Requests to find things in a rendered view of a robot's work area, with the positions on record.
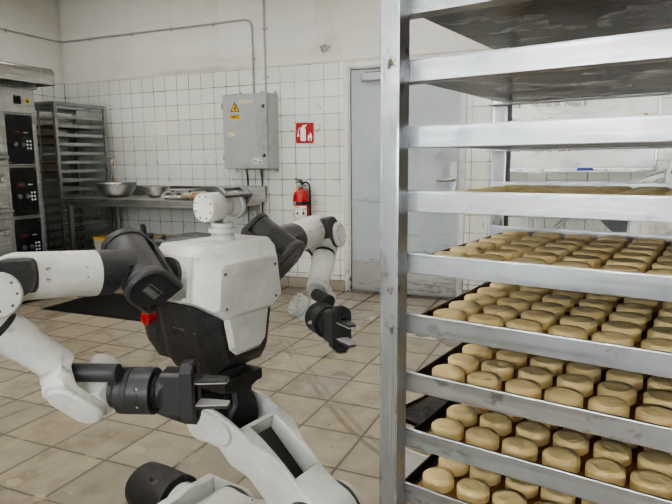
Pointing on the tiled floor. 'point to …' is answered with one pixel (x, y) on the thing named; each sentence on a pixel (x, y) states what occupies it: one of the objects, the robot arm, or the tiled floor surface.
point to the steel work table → (144, 204)
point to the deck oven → (20, 159)
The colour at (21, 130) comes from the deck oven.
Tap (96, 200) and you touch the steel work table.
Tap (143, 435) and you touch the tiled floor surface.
